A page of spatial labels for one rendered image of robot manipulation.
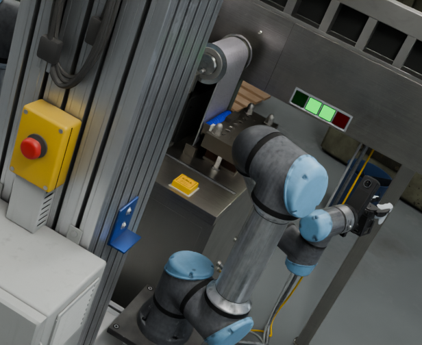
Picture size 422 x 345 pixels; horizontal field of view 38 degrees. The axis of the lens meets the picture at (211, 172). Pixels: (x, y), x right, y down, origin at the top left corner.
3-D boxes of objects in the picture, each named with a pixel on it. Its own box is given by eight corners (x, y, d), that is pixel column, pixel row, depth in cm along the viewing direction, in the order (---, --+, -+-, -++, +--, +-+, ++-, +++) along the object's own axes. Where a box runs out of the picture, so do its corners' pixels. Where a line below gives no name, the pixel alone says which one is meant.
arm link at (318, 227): (290, 231, 154) (304, 205, 150) (316, 224, 162) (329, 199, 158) (312, 251, 150) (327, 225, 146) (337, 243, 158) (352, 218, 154)
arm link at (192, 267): (179, 277, 164) (196, 239, 158) (210, 312, 157) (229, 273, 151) (144, 287, 156) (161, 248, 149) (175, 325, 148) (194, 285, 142)
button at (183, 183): (170, 185, 206) (172, 179, 204) (179, 179, 212) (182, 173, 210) (188, 196, 204) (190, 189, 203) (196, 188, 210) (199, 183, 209)
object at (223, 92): (199, 126, 225) (217, 81, 216) (224, 111, 245) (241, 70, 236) (201, 126, 224) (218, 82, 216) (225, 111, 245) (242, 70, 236)
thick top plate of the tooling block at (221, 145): (200, 146, 223) (205, 131, 220) (240, 119, 257) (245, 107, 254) (237, 166, 219) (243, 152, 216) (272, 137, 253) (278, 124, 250)
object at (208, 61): (216, 56, 210) (212, 77, 213) (218, 55, 212) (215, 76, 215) (196, 51, 213) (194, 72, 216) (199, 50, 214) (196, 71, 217)
